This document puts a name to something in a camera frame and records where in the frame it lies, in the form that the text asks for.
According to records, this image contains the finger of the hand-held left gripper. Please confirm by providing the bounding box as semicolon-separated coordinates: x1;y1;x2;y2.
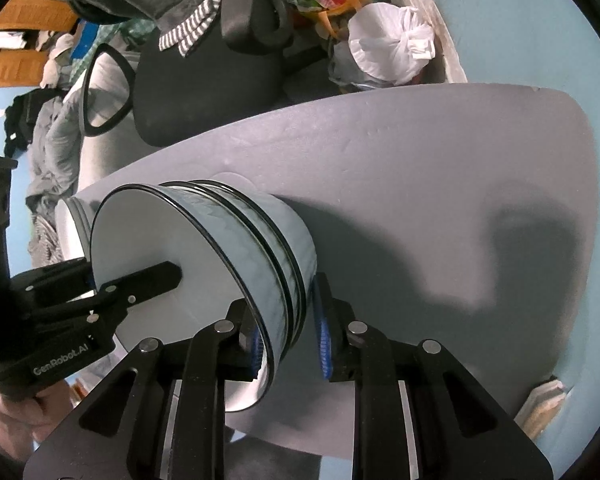
87;260;183;322
10;257;98;311

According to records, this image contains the wooden wardrobe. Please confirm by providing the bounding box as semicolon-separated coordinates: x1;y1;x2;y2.
0;0;78;91

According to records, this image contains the black bag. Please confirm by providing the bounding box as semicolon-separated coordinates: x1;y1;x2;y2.
2;87;66;156

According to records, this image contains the blue box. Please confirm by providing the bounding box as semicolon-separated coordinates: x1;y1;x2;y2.
72;22;101;58

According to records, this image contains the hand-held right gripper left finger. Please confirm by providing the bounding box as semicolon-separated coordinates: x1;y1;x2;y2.
22;300;261;480

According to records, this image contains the grey plastic bag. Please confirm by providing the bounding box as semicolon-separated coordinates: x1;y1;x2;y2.
328;42;381;95

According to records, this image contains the bed with white sheet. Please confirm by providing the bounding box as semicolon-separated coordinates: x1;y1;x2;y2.
45;60;146;201

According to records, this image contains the pile of light clothes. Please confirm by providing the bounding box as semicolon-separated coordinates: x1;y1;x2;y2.
37;30;78;88

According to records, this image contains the grey white striped cloth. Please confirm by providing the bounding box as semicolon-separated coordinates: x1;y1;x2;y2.
157;0;226;58

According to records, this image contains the black office chair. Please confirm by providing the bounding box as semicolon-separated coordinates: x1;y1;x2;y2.
82;0;293;148

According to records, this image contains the white bowl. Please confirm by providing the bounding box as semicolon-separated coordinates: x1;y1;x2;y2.
89;184;287;411
160;180;307;356
195;179;319;316

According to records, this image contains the person's left hand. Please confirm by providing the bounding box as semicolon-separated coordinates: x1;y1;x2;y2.
0;375;76;458

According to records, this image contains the wooden board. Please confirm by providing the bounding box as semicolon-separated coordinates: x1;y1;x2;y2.
515;377;568;441

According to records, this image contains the green checked tablecloth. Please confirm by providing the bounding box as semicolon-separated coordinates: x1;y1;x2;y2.
80;17;156;56

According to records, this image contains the grey jacket on bed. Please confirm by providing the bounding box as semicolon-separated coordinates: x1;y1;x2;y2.
25;87;91;266

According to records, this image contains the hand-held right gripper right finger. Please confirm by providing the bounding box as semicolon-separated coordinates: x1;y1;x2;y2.
311;272;553;480

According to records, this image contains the knotted white plastic bag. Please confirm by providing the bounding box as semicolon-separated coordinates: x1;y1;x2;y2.
347;2;436;88

